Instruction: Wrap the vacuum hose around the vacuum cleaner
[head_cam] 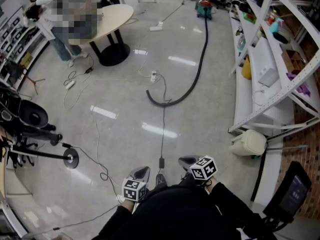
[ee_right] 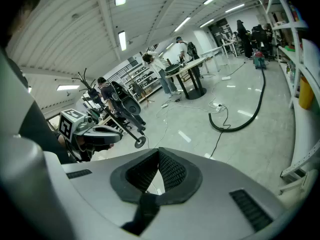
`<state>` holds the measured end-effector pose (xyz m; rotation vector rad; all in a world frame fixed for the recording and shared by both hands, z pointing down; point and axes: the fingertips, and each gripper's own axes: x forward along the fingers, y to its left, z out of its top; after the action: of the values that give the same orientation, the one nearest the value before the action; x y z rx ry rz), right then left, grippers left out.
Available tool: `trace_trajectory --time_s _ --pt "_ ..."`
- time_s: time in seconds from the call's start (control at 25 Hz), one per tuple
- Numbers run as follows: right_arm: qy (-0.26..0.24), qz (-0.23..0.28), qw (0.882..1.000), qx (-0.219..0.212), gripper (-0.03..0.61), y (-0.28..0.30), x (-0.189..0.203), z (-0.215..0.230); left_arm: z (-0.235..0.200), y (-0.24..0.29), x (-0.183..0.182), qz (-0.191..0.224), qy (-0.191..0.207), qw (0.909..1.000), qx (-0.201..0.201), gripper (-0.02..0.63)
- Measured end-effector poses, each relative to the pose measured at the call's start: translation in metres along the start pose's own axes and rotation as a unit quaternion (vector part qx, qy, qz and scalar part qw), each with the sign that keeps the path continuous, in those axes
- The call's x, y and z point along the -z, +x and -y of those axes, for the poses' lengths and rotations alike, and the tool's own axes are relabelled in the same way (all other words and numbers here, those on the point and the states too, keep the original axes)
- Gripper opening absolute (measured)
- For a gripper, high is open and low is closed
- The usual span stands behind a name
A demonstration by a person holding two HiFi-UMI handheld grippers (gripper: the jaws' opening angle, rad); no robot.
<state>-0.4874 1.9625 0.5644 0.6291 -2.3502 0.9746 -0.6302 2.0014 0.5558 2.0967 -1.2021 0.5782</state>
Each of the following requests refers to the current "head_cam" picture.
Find grey white device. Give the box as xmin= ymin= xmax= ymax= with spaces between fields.
xmin=258 ymin=67 xmax=280 ymax=88

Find person's left forearm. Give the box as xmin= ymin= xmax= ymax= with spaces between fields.
xmin=91 ymin=199 xmax=137 ymax=240

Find white perforated metal shelving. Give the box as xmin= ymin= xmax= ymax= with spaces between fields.
xmin=227 ymin=0 xmax=320 ymax=136

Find wooden box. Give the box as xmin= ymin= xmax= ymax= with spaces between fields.
xmin=280 ymin=49 xmax=306 ymax=75

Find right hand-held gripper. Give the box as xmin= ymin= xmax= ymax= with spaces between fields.
xmin=178 ymin=155 xmax=219 ymax=187

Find person's black clothed torso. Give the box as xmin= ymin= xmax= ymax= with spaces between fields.
xmin=129 ymin=185 xmax=226 ymax=240

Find red and green vacuum cleaner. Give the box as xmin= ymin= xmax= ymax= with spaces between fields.
xmin=195 ymin=0 xmax=214 ymax=22

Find green snack packet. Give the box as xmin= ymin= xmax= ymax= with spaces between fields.
xmin=242 ymin=11 xmax=258 ymax=24

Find black pouch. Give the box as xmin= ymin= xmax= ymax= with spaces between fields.
xmin=272 ymin=31 xmax=290 ymax=44

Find black display screen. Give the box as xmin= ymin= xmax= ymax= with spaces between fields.
xmin=262 ymin=160 xmax=313 ymax=224

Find long black floor cable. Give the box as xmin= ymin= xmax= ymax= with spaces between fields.
xmin=159 ymin=0 xmax=186 ymax=25

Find person's right shoe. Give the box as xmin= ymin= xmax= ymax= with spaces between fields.
xmin=179 ymin=171 xmax=196 ymax=186

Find yellow container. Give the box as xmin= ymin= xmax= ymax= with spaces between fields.
xmin=241 ymin=55 xmax=252 ymax=80

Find teal spray bottle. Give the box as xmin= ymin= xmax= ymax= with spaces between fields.
xmin=269 ymin=18 xmax=285 ymax=34

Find round wooden table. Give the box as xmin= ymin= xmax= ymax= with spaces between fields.
xmin=67 ymin=3 xmax=135 ymax=67

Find black shell backpack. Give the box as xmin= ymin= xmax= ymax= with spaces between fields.
xmin=19 ymin=99 xmax=49 ymax=129

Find person's left shoe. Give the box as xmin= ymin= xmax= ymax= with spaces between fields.
xmin=155 ymin=173 xmax=168 ymax=192

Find white display shelf unit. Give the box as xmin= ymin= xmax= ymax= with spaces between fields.
xmin=0 ymin=7 xmax=50 ymax=85

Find long white floor cable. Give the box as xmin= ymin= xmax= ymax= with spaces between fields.
xmin=63 ymin=77 xmax=155 ymax=110

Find person's shoe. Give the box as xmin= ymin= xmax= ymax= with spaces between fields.
xmin=179 ymin=171 xmax=196 ymax=186
xmin=155 ymin=173 xmax=168 ymax=192

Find red tripod legs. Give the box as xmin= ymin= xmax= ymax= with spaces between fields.
xmin=24 ymin=75 xmax=47 ymax=96

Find white power strip cable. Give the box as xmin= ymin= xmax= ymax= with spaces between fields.
xmin=138 ymin=30 xmax=161 ymax=78

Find person's right forearm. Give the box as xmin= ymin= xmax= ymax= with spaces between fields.
xmin=206 ymin=181 xmax=278 ymax=240

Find black vacuum hose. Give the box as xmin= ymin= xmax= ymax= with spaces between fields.
xmin=146 ymin=15 xmax=210 ymax=108

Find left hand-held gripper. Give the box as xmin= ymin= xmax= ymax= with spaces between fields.
xmin=121 ymin=166 xmax=151 ymax=204

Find white trash bin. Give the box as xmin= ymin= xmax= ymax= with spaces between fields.
xmin=229 ymin=129 xmax=267 ymax=158

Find black stand with round base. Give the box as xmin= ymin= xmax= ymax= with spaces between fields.
xmin=7 ymin=147 xmax=80 ymax=170

